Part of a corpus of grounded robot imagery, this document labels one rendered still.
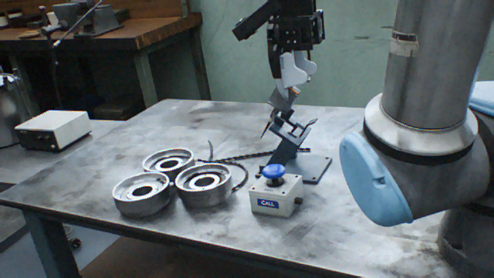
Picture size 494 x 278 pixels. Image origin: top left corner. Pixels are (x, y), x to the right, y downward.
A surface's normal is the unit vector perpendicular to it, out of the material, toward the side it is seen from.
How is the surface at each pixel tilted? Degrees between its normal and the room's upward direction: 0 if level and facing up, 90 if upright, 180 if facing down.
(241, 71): 90
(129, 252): 0
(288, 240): 0
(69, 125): 90
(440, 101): 106
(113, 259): 0
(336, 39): 90
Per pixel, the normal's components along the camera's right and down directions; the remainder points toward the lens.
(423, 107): -0.35, 0.61
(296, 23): -0.42, 0.42
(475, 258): -0.74, 0.07
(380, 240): -0.14, -0.91
